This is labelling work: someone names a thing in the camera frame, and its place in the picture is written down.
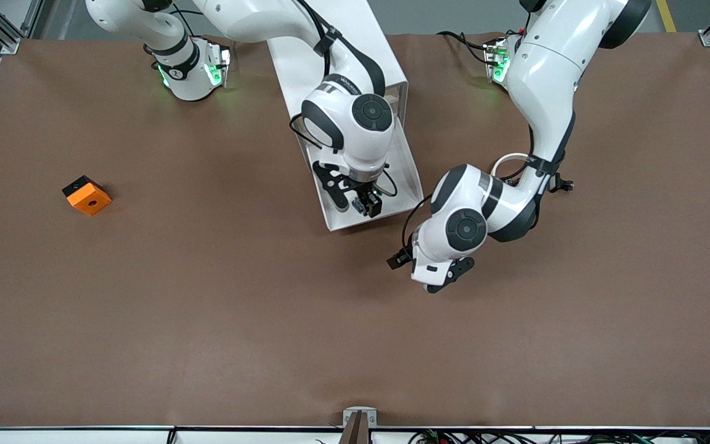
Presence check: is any white curved plastic part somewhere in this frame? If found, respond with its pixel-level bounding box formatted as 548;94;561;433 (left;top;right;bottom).
491;152;531;183

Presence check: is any brown table mat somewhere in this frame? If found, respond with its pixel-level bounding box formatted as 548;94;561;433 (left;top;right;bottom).
0;32;710;429

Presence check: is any orange box with black base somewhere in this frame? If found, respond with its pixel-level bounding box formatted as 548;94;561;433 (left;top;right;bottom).
62;175;112;216

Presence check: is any grey metal bracket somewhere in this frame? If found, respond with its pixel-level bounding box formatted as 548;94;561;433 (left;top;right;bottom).
343;407;378;428

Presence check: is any black left arm base cable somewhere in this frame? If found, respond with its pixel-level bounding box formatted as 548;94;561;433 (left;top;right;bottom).
437;31;492;65

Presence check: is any black arm base cable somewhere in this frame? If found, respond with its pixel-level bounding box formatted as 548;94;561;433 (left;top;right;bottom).
437;31;492;65
169;6;209;41

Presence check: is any dark brown camera post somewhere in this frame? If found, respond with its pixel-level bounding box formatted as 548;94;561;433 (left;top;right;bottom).
338;411;371;444

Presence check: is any black cable tangle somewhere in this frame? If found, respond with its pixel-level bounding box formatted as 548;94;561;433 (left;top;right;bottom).
409;429;710;444

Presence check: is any black right arm base cable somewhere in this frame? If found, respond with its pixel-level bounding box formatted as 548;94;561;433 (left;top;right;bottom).
169;6;209;41

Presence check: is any white table edge rail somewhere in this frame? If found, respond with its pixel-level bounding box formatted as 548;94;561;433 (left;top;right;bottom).
0;425;710;444

